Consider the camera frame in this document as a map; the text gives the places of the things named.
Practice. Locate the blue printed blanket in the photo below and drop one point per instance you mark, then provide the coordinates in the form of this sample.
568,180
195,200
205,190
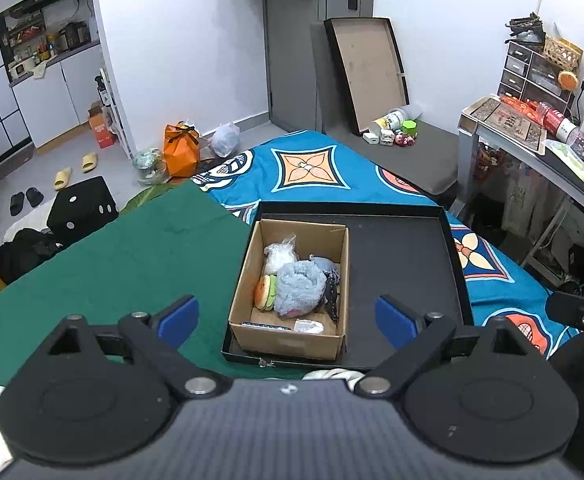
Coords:
362,170

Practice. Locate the clear bag of greens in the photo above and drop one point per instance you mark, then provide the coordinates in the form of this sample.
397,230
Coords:
148,166

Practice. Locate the white charger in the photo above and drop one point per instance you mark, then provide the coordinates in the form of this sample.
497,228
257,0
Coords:
371,138

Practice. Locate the white plastic bag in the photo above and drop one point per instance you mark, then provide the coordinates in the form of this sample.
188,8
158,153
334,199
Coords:
225,140

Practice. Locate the grey door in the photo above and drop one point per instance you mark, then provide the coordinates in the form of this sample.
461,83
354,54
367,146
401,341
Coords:
292,70

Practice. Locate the green and white packet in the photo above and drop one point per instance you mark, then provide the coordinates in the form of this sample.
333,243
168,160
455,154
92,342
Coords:
572,160

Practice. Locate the grey mattress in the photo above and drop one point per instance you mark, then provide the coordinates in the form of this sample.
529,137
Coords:
434,160

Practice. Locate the black clothes heap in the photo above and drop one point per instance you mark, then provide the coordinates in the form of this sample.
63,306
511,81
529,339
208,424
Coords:
27,255

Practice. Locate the row of kitchen jars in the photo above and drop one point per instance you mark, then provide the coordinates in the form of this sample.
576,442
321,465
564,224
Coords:
52,42

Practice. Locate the clear bag of white stuffing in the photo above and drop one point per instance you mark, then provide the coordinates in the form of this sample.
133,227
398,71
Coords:
279,255

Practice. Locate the small red toys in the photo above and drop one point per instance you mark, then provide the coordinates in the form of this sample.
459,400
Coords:
405,139

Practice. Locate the patterned board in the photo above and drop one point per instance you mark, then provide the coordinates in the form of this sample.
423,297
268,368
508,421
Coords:
507,122

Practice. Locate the plastic bottle with red label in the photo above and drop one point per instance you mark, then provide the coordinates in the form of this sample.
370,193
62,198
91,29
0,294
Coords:
567,127

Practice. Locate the beige tote bag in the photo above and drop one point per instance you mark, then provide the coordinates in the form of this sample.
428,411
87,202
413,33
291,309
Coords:
524,200

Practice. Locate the white narrow rack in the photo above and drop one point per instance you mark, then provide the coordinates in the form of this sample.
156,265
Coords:
114,115

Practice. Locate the white kitchen cabinet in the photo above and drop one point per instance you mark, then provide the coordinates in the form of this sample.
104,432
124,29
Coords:
54,100

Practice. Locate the dark ornament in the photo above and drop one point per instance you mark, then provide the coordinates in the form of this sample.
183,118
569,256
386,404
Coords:
524,30

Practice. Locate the black shallow tray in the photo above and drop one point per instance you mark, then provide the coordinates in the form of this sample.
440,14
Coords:
397,270

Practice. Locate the green hexagonal container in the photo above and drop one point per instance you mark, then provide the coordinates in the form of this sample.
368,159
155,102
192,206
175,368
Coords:
410,128

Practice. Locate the orange burger decoration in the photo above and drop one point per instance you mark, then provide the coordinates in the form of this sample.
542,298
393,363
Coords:
568,81

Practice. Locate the black box lid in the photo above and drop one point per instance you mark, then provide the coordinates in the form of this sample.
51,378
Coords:
367,70

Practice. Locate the orange bag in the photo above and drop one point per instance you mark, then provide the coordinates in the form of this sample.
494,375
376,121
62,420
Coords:
182,152

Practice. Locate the small white box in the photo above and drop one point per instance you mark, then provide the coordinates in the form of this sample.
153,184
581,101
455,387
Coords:
386,137

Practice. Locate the brown cardboard box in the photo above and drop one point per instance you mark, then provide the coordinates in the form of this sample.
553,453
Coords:
282,346

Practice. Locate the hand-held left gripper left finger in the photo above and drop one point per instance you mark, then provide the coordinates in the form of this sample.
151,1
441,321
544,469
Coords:
179,322

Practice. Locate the cream crumpled cloth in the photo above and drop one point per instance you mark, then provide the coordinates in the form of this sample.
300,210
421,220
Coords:
334,374

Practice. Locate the watermelon slice toy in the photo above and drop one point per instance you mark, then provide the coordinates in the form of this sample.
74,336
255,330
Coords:
266,292

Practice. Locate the yellow slipper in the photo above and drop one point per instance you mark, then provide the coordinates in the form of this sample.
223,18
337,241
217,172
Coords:
62,178
90,162

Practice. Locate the dark blue-grey plush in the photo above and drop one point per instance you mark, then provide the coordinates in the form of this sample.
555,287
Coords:
326,265

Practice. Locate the white soft lump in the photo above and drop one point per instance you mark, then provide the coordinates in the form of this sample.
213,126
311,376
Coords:
308,326

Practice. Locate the grey drawer organizer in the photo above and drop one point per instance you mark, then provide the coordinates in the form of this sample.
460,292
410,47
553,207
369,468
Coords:
522,72

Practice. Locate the green blanket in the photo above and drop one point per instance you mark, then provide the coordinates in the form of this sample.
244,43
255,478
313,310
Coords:
122,270

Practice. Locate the light grey fluffy plush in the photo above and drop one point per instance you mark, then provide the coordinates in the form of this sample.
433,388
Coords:
297,290

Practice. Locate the orange packet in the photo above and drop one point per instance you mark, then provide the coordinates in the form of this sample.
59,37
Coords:
519,105

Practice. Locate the grey desk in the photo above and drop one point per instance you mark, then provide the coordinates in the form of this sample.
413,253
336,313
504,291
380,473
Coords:
467,160

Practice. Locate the range hood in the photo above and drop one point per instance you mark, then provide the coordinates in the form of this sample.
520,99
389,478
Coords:
37,0

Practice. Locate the orange carton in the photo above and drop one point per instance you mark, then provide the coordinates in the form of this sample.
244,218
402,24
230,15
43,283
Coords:
101,130

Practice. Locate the wicker basket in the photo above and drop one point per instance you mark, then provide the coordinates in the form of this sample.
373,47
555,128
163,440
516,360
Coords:
564,52

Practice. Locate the black dice stool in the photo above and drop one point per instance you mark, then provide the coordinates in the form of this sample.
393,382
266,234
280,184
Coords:
83,207

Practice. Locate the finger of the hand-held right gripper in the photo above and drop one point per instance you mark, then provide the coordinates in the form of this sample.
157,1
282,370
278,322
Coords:
572,310

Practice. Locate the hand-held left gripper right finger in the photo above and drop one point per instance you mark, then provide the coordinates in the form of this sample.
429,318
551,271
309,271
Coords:
396,322

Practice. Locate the blue snack packet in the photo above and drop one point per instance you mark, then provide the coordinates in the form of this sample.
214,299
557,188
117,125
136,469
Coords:
267,326

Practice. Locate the black heart cushion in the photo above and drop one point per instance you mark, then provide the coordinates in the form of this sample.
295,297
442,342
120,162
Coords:
333,295

